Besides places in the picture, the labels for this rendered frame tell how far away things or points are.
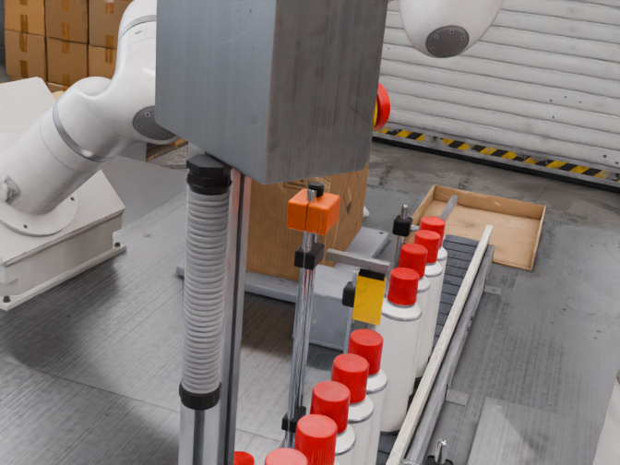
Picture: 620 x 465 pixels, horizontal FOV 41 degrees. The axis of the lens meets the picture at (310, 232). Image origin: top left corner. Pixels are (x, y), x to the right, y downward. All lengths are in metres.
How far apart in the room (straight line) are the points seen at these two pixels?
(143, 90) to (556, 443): 0.68
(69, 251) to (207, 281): 0.84
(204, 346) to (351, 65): 0.25
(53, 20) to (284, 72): 4.17
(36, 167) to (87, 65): 3.32
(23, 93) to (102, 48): 2.99
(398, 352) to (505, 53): 4.26
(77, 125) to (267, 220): 0.37
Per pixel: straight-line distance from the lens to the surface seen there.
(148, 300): 1.39
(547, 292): 1.59
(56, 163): 1.29
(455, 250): 1.57
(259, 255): 1.43
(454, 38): 1.05
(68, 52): 4.67
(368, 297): 0.85
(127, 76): 1.11
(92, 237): 1.49
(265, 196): 1.39
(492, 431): 1.07
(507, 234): 1.82
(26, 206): 1.37
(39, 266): 1.41
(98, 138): 1.23
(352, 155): 0.60
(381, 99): 0.63
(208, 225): 0.61
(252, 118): 0.56
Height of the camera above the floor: 1.47
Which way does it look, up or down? 22 degrees down
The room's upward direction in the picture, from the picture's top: 5 degrees clockwise
